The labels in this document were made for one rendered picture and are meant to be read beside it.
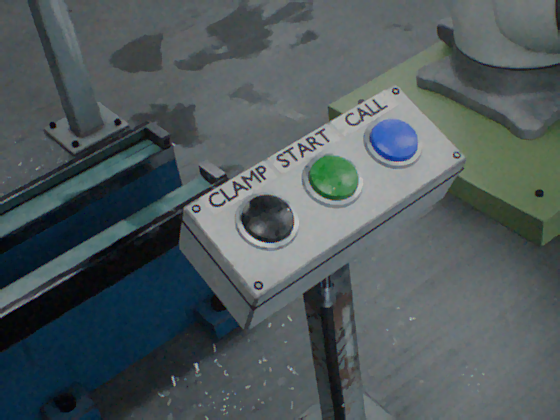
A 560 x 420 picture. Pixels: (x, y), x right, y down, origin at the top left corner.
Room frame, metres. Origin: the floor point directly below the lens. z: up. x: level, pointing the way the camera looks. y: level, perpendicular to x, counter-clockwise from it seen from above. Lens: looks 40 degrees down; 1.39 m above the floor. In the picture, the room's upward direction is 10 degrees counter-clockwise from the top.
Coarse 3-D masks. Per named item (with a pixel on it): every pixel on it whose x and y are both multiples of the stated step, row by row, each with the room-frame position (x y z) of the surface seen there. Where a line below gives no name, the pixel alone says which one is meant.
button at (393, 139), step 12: (384, 120) 0.45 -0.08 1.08; (396, 120) 0.45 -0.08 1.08; (372, 132) 0.44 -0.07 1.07; (384, 132) 0.44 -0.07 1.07; (396, 132) 0.44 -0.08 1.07; (408, 132) 0.44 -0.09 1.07; (372, 144) 0.44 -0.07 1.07; (384, 144) 0.43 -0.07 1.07; (396, 144) 0.43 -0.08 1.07; (408, 144) 0.43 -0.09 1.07; (384, 156) 0.43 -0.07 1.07; (396, 156) 0.43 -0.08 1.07; (408, 156) 0.43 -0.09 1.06
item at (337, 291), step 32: (320, 288) 0.41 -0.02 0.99; (320, 320) 0.42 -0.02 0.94; (352, 320) 0.43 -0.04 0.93; (320, 352) 0.42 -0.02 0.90; (352, 352) 0.42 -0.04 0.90; (320, 384) 0.43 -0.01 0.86; (352, 384) 0.42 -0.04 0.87; (320, 416) 0.44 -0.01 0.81; (352, 416) 0.42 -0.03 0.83; (384, 416) 0.43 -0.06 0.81
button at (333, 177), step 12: (324, 156) 0.42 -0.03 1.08; (336, 156) 0.42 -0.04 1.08; (312, 168) 0.42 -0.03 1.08; (324, 168) 0.42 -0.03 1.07; (336, 168) 0.42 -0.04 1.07; (348, 168) 0.42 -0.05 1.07; (312, 180) 0.41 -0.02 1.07; (324, 180) 0.41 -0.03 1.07; (336, 180) 0.41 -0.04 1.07; (348, 180) 0.41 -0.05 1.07; (324, 192) 0.40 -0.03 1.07; (336, 192) 0.40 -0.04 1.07; (348, 192) 0.40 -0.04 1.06
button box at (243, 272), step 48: (384, 96) 0.47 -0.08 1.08; (336, 144) 0.44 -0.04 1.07; (432, 144) 0.44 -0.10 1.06; (240, 192) 0.41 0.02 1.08; (288, 192) 0.41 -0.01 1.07; (384, 192) 0.41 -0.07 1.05; (432, 192) 0.43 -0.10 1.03; (192, 240) 0.39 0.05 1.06; (240, 240) 0.38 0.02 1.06; (288, 240) 0.37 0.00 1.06; (336, 240) 0.38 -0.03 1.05; (240, 288) 0.36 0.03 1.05; (288, 288) 0.36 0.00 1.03
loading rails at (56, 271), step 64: (64, 192) 0.65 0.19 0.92; (128, 192) 0.67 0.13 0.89; (192, 192) 0.62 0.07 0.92; (0, 256) 0.60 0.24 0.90; (64, 256) 0.56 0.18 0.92; (128, 256) 0.55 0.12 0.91; (0, 320) 0.49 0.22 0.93; (64, 320) 0.52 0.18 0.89; (128, 320) 0.54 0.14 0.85; (192, 320) 0.58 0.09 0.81; (0, 384) 0.48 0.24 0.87; (64, 384) 0.51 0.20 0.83
